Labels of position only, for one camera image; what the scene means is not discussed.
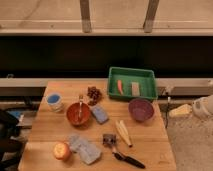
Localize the purple bowl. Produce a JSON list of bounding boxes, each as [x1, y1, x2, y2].
[[128, 98, 154, 122]]

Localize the green plastic tray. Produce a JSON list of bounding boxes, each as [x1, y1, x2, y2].
[[107, 67, 158, 101]]

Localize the bunch of dark grapes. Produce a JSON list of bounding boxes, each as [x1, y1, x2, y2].
[[87, 86, 102, 106]]

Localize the black chair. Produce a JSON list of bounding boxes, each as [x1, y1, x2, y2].
[[0, 109, 22, 171]]

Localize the orange pepper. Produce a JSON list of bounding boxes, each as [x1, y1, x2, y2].
[[117, 80, 123, 95]]

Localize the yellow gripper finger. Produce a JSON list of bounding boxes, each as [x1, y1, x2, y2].
[[169, 104, 192, 117]]

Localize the red yellow apple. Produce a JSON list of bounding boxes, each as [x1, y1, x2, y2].
[[53, 142, 71, 161]]

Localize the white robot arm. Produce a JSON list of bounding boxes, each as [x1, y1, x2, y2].
[[169, 95, 213, 118]]

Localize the gray crumpled cloth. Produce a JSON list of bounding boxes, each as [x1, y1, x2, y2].
[[69, 134, 102, 165]]

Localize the blue sponge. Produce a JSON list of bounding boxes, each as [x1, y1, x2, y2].
[[92, 106, 108, 124]]

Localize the fork in orange bowl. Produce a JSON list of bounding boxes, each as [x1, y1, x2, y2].
[[78, 95, 83, 122]]

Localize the black handled spatula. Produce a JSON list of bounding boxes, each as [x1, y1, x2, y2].
[[103, 134, 146, 169]]

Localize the orange bowl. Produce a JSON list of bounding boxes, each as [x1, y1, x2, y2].
[[66, 102, 91, 126]]

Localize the beige sponge block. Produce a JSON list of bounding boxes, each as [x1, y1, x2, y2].
[[131, 82, 140, 96]]

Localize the white cup blue lid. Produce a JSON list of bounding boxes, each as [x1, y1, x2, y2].
[[46, 93, 63, 112]]

